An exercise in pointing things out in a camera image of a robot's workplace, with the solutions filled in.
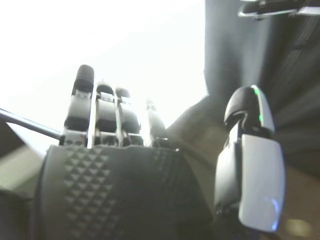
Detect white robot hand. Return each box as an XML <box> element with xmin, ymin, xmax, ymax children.
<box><xmin>31</xmin><ymin>64</ymin><xmax>286</xmax><ymax>240</ymax></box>

